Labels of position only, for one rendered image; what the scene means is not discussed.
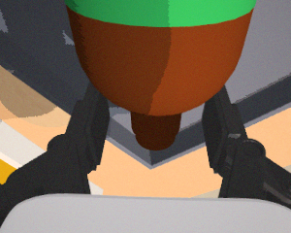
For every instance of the brown glass bottle with green label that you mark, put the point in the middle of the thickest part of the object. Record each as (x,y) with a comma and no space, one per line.
(158,59)

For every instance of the dark grey shallow tray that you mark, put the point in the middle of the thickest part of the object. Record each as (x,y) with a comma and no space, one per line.
(37,47)

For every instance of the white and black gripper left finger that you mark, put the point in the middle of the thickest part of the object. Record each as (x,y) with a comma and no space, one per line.
(69,158)

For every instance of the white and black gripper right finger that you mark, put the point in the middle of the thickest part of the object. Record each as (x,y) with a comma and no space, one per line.
(231,152)

